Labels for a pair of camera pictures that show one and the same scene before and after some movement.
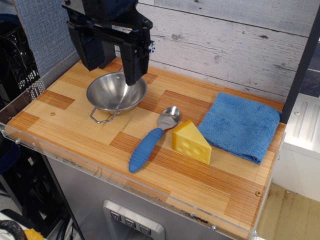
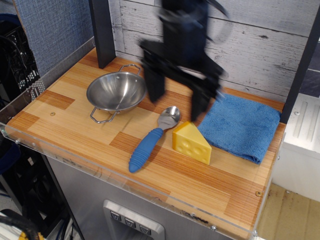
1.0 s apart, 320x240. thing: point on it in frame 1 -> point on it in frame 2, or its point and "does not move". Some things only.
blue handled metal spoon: (168, 117) does not move
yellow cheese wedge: (188, 139) does not move
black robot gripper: (119, 20) -> (183, 48)
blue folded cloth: (240, 127) does not move
